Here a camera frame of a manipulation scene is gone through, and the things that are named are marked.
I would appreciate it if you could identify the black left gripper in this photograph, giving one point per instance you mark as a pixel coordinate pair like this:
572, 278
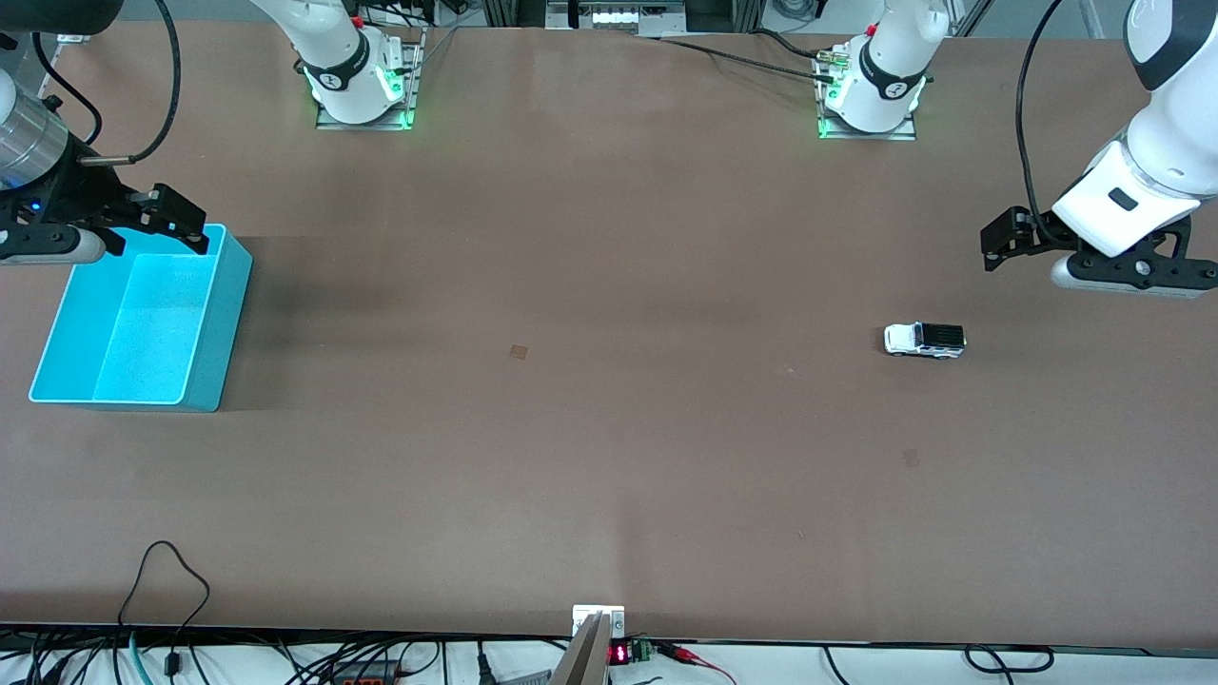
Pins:
1040, 235

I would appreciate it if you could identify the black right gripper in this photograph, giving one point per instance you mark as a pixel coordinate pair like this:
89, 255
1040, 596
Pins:
84, 195

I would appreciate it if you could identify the white jeep toy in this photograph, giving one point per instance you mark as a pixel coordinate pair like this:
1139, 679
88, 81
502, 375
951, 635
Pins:
918, 341

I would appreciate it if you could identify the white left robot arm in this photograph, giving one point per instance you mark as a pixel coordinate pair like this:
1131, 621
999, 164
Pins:
890, 95

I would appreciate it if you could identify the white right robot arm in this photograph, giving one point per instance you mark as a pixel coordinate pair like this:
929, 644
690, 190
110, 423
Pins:
347, 95

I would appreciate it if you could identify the cyan plastic bin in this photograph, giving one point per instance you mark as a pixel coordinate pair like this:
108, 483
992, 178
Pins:
143, 333

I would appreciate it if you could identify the lit electronics box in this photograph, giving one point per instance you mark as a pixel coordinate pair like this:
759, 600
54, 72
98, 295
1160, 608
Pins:
618, 17

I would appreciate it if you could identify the orange connector block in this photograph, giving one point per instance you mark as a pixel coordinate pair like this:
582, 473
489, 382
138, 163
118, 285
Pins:
366, 680

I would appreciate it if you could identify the red clip lead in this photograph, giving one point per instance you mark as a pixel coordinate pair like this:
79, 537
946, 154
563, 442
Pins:
680, 653

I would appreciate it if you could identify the black plug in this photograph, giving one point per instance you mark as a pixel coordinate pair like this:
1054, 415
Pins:
483, 671

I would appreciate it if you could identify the red LED display module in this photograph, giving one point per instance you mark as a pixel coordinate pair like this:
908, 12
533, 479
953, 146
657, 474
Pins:
619, 655

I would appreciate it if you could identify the grey metal bar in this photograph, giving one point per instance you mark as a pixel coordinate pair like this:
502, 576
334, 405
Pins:
582, 661

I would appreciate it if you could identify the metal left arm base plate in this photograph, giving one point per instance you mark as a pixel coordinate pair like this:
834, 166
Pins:
861, 135

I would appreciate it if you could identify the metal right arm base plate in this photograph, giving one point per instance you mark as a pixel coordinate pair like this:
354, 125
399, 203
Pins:
411, 95

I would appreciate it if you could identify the white mounting bracket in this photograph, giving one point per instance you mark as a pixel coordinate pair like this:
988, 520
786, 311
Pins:
582, 618

